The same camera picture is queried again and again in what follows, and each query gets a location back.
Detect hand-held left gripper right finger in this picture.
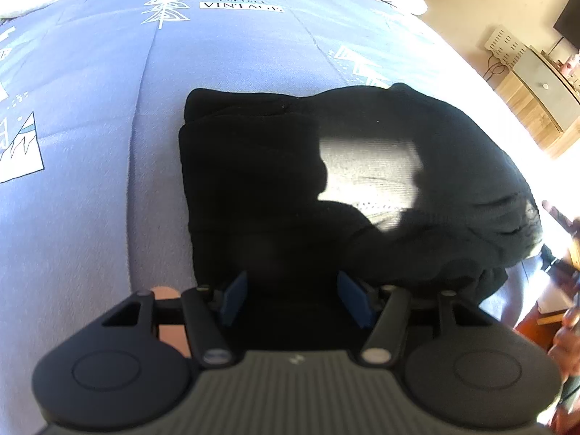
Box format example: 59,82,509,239
337,271,494,367

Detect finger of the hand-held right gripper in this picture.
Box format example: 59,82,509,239
541,199,580,240
540,244,580,287

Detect black pants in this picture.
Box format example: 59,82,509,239
178,82,544,355

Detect black wall television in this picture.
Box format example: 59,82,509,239
553,0,580,51

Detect white perforated panel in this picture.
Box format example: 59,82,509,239
484,26,530,70

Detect grey cabinet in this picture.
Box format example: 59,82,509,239
512,47,580,133

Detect person's right hand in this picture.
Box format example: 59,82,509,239
549,312,580,379

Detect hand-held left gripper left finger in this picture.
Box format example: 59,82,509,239
102,271,249,368

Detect blue printed bedsheet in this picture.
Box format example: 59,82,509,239
0,0,547,435

